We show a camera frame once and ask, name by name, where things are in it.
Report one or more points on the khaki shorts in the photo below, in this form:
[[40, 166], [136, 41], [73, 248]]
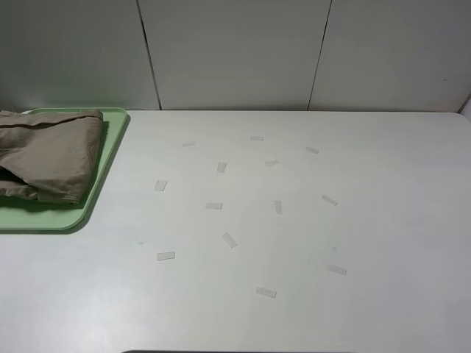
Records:
[[49, 157]]

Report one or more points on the green plastic tray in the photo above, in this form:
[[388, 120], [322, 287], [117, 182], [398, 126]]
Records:
[[20, 216]]

